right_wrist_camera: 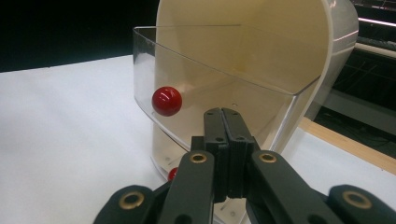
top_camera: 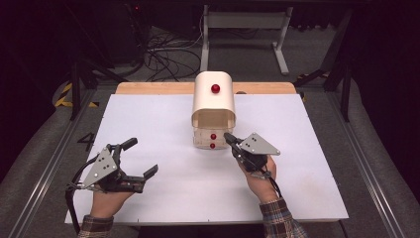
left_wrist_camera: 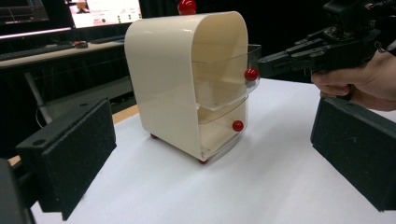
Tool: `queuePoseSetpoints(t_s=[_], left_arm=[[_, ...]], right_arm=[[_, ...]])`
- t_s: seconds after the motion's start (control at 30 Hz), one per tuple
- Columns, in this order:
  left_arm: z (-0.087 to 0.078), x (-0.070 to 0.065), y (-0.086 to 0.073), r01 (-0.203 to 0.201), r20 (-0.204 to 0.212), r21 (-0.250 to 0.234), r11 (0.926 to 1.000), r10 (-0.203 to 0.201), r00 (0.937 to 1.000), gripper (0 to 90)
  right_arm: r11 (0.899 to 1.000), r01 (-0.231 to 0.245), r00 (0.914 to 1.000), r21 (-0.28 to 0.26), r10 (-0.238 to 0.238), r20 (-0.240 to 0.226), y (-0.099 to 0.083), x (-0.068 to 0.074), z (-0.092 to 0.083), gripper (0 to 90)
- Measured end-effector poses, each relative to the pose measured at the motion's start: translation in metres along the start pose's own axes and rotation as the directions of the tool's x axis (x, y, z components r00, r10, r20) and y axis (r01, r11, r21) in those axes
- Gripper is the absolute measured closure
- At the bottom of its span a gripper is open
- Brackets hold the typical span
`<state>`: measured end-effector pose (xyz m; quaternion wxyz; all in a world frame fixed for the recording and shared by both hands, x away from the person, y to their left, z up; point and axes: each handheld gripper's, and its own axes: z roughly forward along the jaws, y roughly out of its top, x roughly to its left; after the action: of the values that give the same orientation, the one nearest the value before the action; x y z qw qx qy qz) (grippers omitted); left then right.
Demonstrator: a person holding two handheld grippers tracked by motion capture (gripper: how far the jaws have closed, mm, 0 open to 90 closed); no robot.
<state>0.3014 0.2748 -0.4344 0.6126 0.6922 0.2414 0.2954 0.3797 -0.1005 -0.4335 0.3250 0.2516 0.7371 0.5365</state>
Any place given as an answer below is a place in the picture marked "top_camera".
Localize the bundle of floor cables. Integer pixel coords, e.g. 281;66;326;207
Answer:
144;28;203;82

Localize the clear drawer red knob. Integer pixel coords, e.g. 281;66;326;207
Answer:
193;140;232;151
192;127;234;144

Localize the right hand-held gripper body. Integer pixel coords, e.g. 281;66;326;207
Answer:
232;132;281;174

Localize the white foam board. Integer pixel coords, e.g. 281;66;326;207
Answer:
64;93;350;226

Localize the person's left hand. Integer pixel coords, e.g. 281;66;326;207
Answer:
89;190;134;220

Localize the person's right hand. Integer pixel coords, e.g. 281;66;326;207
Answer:
238;155;279;203

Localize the yellow black hazard tape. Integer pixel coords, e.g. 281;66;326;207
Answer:
53;82;100;109

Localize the black metal stand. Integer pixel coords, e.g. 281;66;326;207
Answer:
292;9;354;124
69;49;128;122

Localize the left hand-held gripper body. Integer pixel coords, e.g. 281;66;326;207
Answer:
67;143;147;194

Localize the cream drawer cabinet red knob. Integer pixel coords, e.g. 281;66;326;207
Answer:
191;70;237;151

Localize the desk with white metal frame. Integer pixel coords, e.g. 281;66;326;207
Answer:
199;4;294;75

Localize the aluminium floor rail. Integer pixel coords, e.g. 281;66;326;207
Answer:
326;92;404;238
8;88;97;238

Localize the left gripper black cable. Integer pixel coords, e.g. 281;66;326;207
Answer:
64;154;101;234

